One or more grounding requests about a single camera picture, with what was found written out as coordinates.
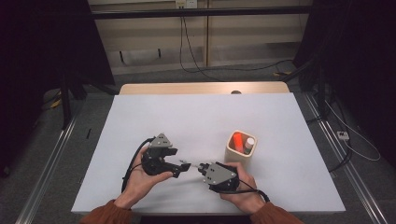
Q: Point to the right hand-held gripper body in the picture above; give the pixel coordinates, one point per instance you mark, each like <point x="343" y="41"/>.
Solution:
<point x="221" y="177"/>

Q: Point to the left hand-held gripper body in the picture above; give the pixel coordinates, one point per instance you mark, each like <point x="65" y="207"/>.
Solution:
<point x="155" y="161"/>

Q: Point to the cream pen holder cup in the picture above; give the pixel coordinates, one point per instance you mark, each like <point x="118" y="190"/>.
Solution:
<point x="233" y="155"/>

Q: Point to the orange marker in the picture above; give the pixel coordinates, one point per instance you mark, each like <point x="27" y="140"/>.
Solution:
<point x="238" y="141"/>

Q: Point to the person's left hand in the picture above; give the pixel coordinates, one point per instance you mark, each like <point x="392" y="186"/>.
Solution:
<point x="140" y="183"/>

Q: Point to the person's right hand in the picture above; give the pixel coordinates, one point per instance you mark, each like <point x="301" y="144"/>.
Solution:
<point x="246" y="193"/>

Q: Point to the white table mat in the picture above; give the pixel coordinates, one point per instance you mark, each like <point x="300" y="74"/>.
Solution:
<point x="186" y="118"/>

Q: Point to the wooden table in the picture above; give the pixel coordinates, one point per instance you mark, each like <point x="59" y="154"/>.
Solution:
<point x="186" y="88"/>

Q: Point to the dark table grommet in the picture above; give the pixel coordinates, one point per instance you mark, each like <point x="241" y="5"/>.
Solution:
<point x="236" y="92"/>

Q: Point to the black metal stand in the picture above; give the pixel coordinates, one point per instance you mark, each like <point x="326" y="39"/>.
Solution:
<point x="320" y="87"/>
<point x="65" y="102"/>

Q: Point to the white power strip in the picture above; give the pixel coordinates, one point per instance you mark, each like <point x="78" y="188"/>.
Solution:
<point x="343" y="135"/>

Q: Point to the beige cabinet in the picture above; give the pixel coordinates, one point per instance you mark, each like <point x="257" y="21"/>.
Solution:
<point x="249" y="34"/>

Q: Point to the black horizontal bar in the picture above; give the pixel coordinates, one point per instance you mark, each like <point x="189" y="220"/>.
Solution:
<point x="202" y="12"/>

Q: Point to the dark curtain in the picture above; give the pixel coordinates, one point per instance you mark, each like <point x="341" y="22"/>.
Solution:
<point x="37" y="46"/>
<point x="358" y="62"/>

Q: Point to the metal floor rail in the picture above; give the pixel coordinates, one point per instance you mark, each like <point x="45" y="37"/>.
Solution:
<point x="351" y="174"/>
<point x="46" y="177"/>

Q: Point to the white wall outlet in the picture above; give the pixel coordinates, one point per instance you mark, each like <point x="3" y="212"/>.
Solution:
<point x="186" y="3"/>

